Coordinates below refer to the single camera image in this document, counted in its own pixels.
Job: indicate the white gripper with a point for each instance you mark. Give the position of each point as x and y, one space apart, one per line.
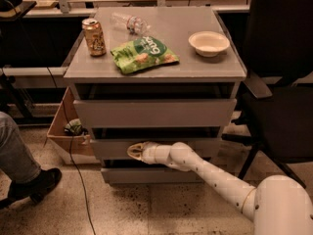
149 154

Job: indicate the grey drawer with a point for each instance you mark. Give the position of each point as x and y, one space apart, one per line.
132 172
148 105
112 143

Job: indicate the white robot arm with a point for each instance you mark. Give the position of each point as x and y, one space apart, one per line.
277 206

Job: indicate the grey bottom drawer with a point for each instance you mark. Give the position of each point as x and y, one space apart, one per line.
132 172

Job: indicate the grey top drawer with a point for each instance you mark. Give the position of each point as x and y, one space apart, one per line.
148 105

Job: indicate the grey drawer cabinet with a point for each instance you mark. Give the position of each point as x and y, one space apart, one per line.
172 26

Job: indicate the green item in box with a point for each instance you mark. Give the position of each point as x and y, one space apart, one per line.
75 128

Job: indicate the cardboard box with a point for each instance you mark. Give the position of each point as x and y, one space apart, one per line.
75 149

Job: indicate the green chip bag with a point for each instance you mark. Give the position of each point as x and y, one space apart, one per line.
142 53

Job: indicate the black shoe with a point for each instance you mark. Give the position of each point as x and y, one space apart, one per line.
36 189

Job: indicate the person leg in jeans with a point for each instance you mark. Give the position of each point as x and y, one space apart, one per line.
15 158

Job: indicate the clear plastic water bottle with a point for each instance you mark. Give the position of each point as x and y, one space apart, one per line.
133 24

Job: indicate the gold soda can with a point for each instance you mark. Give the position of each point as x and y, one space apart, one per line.
94 37

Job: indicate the white paper bowl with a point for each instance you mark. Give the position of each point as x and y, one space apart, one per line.
209 43

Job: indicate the black office chair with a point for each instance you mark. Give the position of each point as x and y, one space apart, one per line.
277 51

